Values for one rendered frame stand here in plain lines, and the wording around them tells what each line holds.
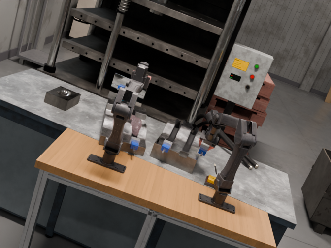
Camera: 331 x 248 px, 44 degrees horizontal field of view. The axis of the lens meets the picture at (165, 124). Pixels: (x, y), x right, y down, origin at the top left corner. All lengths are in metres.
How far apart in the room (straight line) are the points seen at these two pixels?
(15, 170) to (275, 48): 10.29
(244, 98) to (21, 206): 1.71
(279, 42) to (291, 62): 0.68
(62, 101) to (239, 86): 1.27
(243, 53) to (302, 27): 9.35
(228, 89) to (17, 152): 1.52
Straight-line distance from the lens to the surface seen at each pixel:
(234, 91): 3.09
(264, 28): 12.19
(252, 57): 3.05
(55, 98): 2.63
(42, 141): 2.58
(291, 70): 12.50
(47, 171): 2.03
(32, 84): 2.93
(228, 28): 2.91
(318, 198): 4.30
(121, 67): 3.15
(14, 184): 2.79
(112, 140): 2.06
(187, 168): 2.36
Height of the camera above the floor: 1.79
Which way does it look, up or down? 19 degrees down
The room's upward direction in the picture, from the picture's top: 21 degrees clockwise
